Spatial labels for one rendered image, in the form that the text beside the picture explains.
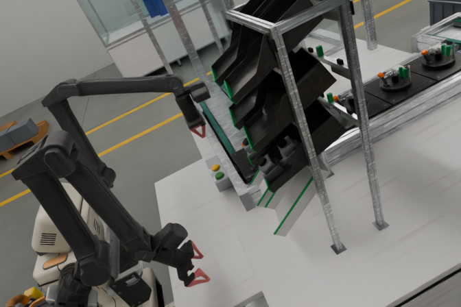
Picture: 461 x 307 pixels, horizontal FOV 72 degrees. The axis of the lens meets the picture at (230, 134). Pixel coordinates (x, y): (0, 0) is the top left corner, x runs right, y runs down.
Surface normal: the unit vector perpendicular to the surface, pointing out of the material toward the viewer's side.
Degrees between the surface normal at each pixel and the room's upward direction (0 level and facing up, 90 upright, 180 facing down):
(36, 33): 90
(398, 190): 0
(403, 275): 0
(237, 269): 0
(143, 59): 90
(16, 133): 90
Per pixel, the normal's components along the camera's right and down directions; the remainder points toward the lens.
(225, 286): -0.36, -0.78
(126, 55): 0.30, 0.43
